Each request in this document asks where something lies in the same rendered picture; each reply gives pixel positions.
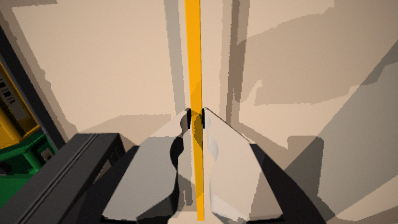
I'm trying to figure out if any yellow bin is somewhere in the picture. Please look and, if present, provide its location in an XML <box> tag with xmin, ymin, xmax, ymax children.
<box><xmin>0</xmin><ymin>61</ymin><xmax>41</xmax><ymax>149</ymax></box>

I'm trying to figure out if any grey bin rack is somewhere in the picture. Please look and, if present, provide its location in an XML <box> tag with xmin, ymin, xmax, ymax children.
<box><xmin>0</xmin><ymin>26</ymin><xmax>66</xmax><ymax>152</ymax></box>

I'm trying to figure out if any green open bin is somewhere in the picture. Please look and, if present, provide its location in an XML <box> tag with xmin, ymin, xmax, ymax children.
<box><xmin>0</xmin><ymin>133</ymin><xmax>57</xmax><ymax>208</ymax></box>

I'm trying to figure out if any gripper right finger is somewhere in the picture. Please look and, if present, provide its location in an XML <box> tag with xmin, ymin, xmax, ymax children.
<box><xmin>202</xmin><ymin>107</ymin><xmax>326</xmax><ymax>224</ymax></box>

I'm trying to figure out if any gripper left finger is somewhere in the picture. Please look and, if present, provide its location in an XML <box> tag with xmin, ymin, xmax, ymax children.
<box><xmin>61</xmin><ymin>108</ymin><xmax>191</xmax><ymax>224</ymax></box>

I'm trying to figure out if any yellow bar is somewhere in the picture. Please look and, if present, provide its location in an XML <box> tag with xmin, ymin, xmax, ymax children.
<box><xmin>185</xmin><ymin>0</ymin><xmax>204</xmax><ymax>221</ymax></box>

